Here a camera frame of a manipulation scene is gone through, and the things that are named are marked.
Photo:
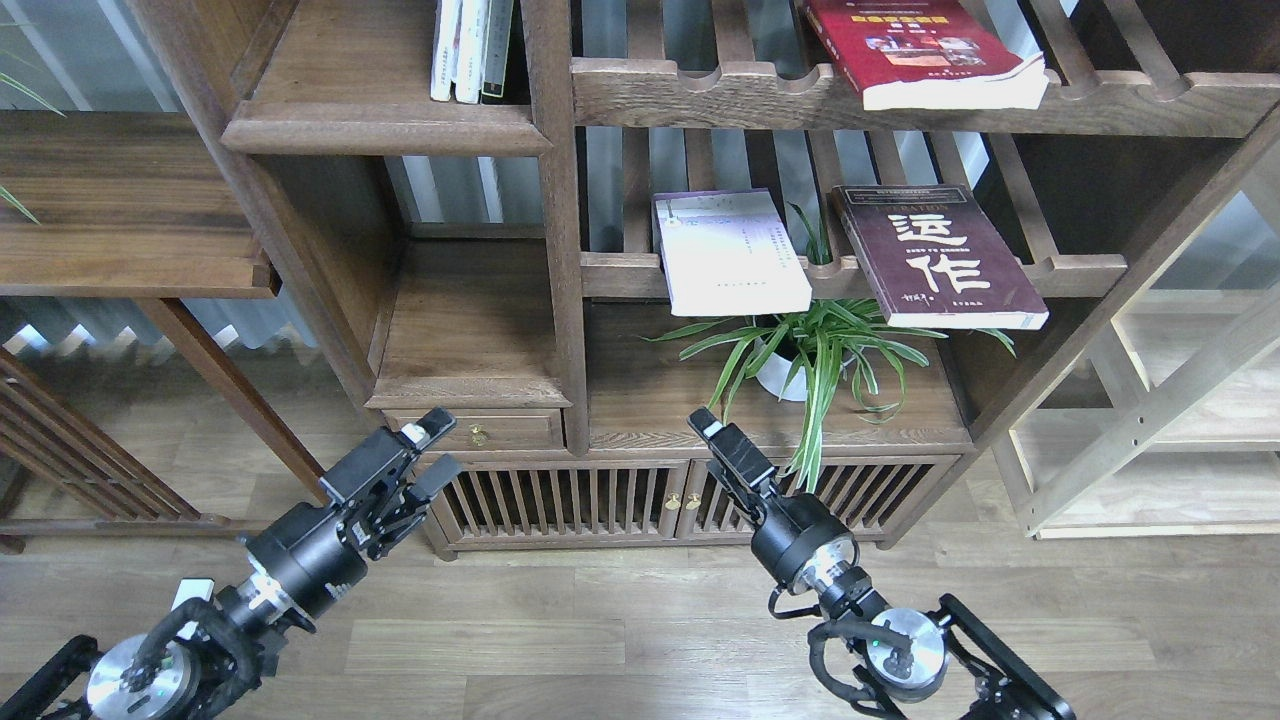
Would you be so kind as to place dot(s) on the light wooden shelf unit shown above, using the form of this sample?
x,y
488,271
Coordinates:
x,y
1186,444

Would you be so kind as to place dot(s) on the white plant pot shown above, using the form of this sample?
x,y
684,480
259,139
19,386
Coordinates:
x,y
772,375

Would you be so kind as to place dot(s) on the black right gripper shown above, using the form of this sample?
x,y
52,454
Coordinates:
x,y
795,537

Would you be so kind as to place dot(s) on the maroon book chinese title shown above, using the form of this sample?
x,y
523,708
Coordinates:
x,y
935,261

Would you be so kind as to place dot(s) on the brass drawer knob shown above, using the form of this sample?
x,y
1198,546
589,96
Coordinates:
x,y
479,436

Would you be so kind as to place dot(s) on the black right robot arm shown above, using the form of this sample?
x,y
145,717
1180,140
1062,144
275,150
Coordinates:
x,y
873,656

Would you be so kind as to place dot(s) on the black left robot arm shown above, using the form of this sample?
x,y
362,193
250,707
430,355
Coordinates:
x,y
206,654

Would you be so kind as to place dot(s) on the white upright book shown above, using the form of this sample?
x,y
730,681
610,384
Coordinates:
x,y
443,66
471,51

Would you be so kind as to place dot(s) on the dark spine upright book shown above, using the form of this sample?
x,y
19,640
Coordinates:
x,y
499,27

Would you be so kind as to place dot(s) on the white upright book left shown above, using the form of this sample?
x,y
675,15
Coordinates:
x,y
443,66

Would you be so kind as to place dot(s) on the dark wooden bookshelf cabinet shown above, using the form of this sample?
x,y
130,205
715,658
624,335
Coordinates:
x,y
499,260

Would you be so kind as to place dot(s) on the green spider plant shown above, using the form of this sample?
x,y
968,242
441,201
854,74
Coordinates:
x,y
876,378

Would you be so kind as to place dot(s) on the white metal bar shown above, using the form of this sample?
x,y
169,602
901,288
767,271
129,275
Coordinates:
x,y
193,588

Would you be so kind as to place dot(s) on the white lavender book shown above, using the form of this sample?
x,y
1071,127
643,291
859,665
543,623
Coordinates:
x,y
728,254

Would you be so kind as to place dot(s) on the white upright book middle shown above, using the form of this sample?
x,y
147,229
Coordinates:
x,y
471,51

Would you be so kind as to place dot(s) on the red book white pages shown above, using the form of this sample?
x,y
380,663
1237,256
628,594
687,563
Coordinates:
x,y
929,55

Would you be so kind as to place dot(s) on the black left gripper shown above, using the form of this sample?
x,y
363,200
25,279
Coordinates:
x,y
306,560

